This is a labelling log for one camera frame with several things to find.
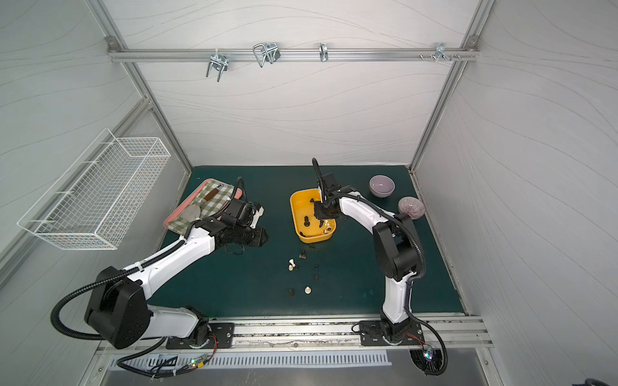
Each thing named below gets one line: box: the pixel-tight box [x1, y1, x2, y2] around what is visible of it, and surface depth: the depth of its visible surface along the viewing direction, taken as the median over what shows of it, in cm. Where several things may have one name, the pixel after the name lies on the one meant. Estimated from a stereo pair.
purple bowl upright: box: [368, 174, 396, 198], surface depth 110 cm
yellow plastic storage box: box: [289, 188, 338, 244], surface depth 101 cm
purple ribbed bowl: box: [398, 196, 426, 220], surface depth 104 cm
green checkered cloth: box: [167, 180, 235, 235], surface depth 107 cm
